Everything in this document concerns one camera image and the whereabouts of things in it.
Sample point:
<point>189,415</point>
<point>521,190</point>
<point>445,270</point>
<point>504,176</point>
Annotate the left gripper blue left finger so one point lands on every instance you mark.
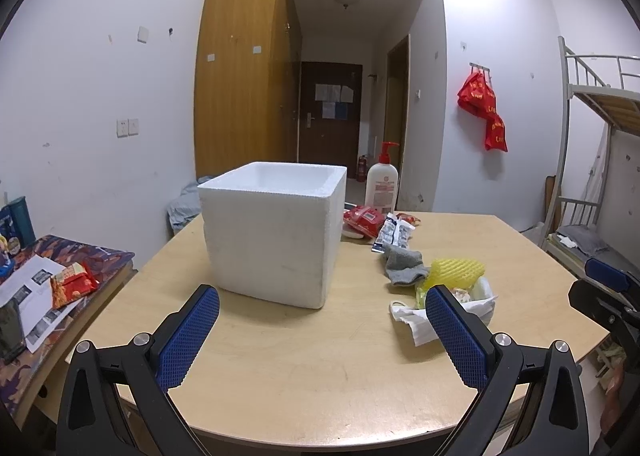
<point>91,420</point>

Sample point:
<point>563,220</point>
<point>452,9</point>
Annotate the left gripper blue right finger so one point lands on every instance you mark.
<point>552,419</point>

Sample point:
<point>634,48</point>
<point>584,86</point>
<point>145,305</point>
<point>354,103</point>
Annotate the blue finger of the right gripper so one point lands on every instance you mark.
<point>606,275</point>

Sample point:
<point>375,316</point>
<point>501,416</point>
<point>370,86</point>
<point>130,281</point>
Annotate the white paper tissue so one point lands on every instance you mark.
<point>423,332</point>

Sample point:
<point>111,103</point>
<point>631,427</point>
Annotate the yellow foam fruit net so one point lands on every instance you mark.
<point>454,273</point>

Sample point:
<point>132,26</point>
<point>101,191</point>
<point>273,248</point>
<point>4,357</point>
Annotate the grey sock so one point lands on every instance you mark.
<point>404,267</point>

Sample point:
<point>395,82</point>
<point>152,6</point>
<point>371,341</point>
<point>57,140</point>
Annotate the metal bunk bed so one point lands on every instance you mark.
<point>593,205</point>

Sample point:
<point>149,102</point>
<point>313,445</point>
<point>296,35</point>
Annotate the red orange snack bag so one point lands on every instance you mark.
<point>71,284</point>

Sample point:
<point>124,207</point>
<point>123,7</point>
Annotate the silver blue sachet pack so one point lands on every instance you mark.
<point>395,232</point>

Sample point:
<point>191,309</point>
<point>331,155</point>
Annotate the blue grey cloth heap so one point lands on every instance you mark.
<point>184,208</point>

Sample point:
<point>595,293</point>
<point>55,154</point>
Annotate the small red snack packet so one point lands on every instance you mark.
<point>410,219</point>

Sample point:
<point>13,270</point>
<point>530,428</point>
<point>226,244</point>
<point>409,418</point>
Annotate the white styrofoam box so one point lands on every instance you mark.
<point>272,230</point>

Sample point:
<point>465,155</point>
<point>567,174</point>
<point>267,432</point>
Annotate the white printed paper sheet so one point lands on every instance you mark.
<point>29,286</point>

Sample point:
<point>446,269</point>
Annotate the red wet wipes pack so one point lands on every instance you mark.
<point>365,220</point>

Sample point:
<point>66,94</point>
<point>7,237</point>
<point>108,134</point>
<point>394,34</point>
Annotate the white lotion pump bottle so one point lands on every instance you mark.
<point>382,182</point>

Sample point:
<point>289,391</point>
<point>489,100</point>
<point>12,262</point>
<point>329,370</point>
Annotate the dark teal cup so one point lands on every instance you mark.
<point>22,221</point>

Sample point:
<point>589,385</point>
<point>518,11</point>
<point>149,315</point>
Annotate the red fire extinguisher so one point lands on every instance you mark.
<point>362,168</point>

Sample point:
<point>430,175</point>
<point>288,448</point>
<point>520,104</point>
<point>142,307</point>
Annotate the red hanging bags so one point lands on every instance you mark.
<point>477,97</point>

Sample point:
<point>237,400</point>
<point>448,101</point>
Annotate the dark brown entrance door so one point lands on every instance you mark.
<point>329,114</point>

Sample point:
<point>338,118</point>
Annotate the wooden wardrobe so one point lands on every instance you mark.
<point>246,84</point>

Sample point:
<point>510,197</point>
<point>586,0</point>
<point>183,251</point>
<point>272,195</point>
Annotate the white wall switches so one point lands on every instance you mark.
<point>127,127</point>

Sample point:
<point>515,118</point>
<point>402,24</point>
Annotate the side doorway frame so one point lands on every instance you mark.
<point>396,100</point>

